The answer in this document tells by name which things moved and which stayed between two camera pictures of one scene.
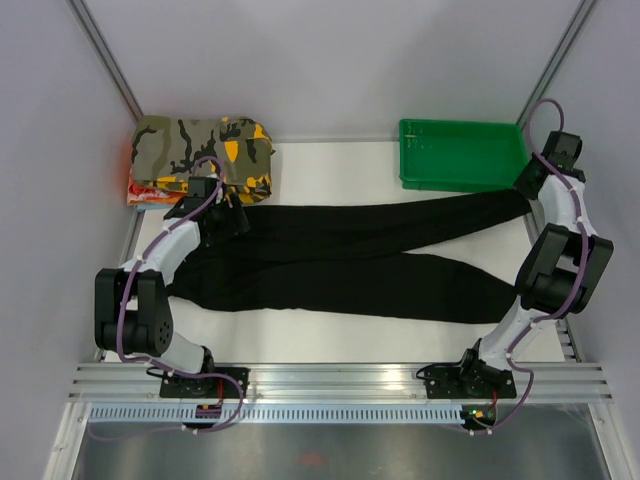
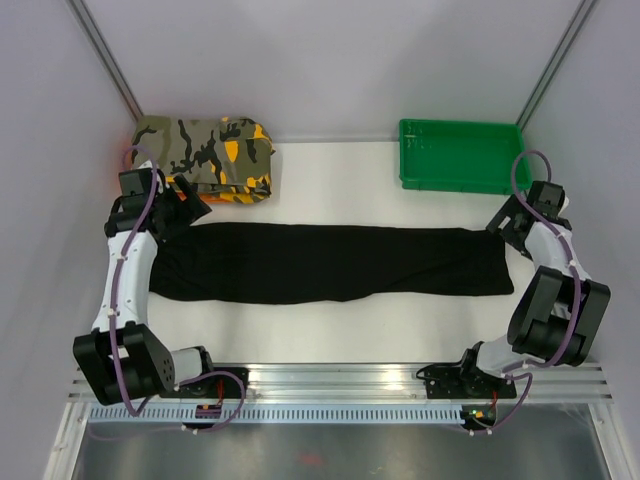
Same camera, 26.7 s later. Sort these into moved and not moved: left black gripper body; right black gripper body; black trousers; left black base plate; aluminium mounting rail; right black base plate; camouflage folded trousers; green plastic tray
Moved: left black gripper body; right black gripper body; black trousers
Not moved: left black base plate; green plastic tray; right black base plate; camouflage folded trousers; aluminium mounting rail
